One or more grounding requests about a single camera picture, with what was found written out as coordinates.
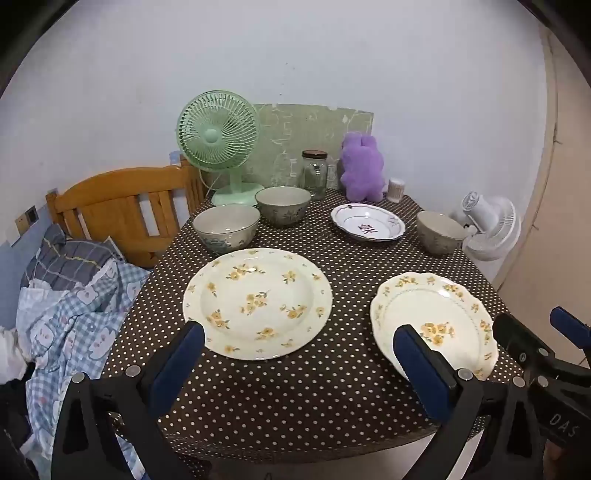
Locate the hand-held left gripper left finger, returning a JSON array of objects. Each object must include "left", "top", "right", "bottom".
[{"left": 50, "top": 320, "right": 206, "bottom": 480}]

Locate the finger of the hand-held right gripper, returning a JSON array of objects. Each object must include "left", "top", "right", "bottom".
[
  {"left": 492, "top": 314, "right": 591, "bottom": 448},
  {"left": 549, "top": 306, "right": 591, "bottom": 365}
]

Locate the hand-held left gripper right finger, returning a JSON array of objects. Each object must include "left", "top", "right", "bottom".
[{"left": 392, "top": 324, "right": 550, "bottom": 480}]

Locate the scalloped yellow floral plate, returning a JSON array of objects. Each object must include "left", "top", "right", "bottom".
[{"left": 369, "top": 271, "right": 498, "bottom": 381}]

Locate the round yellow floral plate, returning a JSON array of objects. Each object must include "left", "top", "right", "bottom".
[{"left": 183, "top": 248, "right": 333, "bottom": 361}]

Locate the grey bowl with blue pattern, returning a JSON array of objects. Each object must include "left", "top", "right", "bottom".
[{"left": 192, "top": 204, "right": 260, "bottom": 254}]

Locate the small white red-print plate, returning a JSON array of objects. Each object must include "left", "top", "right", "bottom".
[{"left": 331, "top": 203, "right": 406, "bottom": 242}]

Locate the white fan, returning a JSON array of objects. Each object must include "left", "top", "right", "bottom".
[{"left": 450, "top": 191, "right": 522, "bottom": 263}]

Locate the blue checked bear-print blanket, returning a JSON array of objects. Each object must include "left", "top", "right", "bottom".
[{"left": 16, "top": 258, "right": 153, "bottom": 480}]

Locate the beige grey bowl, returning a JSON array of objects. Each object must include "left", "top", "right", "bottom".
[{"left": 416, "top": 210, "right": 469, "bottom": 256}]

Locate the brown polka dot tablecloth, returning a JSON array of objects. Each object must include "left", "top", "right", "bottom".
[{"left": 102, "top": 187, "right": 525, "bottom": 462}]

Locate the beige door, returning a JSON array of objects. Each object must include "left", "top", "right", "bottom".
[{"left": 496, "top": 32, "right": 591, "bottom": 324}]

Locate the grey plaid pillow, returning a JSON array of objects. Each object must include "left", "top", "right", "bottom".
[{"left": 21, "top": 224, "right": 125, "bottom": 289}]

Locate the white cloth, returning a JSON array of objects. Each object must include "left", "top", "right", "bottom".
[{"left": 0, "top": 325, "right": 29, "bottom": 384}]

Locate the dark cloth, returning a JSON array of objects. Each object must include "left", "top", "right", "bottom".
[{"left": 0, "top": 378, "right": 51, "bottom": 480}]

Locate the wooden headboard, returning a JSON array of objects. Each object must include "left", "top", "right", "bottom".
[{"left": 45, "top": 159, "right": 208, "bottom": 271}]

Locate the grey-green bowl with leaf pattern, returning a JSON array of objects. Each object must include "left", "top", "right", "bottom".
[{"left": 255, "top": 186, "right": 312, "bottom": 227}]

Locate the purple plush toy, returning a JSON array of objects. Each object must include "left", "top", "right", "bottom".
[{"left": 339, "top": 132, "right": 386, "bottom": 203}]

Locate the glass jar with dark lid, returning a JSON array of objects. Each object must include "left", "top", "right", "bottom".
[{"left": 301, "top": 150, "right": 329, "bottom": 200}]

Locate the green table fan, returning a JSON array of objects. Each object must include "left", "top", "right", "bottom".
[{"left": 177, "top": 91, "right": 266, "bottom": 207}]

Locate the gold wall switch plate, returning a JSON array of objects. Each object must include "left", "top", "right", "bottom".
[{"left": 15, "top": 205, "right": 40, "bottom": 236}]

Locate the green cartoon wall poster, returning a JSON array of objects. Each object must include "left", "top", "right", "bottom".
[{"left": 245, "top": 104, "right": 374, "bottom": 190}]

